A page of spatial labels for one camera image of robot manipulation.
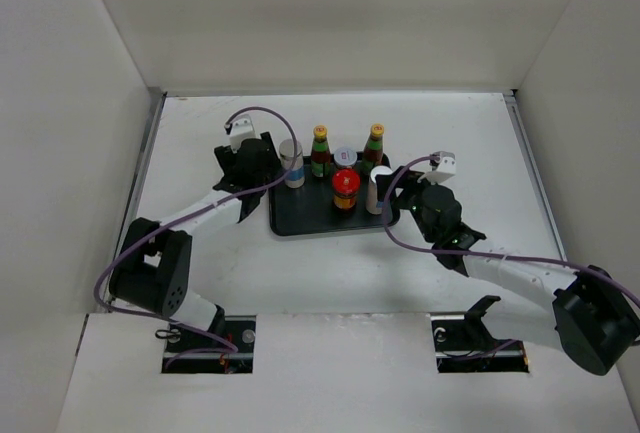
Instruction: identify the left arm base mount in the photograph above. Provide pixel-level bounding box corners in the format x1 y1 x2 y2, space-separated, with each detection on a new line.
155 315 257 375

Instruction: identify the red lid jar front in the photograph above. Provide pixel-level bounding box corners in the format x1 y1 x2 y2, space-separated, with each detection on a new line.
331 169 361 212

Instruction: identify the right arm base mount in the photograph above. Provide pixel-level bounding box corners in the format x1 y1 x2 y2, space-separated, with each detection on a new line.
430 295 529 374

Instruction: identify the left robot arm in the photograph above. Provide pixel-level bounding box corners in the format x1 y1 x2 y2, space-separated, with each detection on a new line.
108 132 282 352

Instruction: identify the sauce bottle yellow cap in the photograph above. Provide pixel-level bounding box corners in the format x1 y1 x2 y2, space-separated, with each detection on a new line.
361 123 384 175
310 125 331 178

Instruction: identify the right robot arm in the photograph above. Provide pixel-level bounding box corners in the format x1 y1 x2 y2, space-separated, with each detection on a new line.
376 166 639 376

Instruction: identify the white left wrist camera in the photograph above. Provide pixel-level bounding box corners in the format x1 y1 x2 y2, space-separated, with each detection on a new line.
224 114 256 153

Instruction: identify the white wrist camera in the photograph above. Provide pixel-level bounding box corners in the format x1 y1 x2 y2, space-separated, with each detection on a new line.
224 114 256 153
420 151 457 184

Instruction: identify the sesame jar silver lid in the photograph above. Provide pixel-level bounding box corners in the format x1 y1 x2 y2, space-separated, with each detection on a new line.
279 139 305 189

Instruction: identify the purple cable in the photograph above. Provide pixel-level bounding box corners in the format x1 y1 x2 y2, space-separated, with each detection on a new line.
380 154 640 362
93 106 301 372

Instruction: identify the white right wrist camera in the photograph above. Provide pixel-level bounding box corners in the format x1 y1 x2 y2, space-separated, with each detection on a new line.
420 151 457 184

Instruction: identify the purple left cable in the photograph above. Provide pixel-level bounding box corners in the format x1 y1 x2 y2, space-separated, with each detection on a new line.
93 106 301 372

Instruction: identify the black rectangular tray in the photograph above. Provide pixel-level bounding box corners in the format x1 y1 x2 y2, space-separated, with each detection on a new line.
269 155 383 237

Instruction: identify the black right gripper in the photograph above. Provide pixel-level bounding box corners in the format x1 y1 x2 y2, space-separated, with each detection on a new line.
375 166 445 244

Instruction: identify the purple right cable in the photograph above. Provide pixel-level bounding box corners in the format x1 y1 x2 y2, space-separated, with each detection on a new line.
380 154 640 362

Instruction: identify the dark jar white lid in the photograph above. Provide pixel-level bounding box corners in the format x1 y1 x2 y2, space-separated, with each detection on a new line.
333 147 358 170

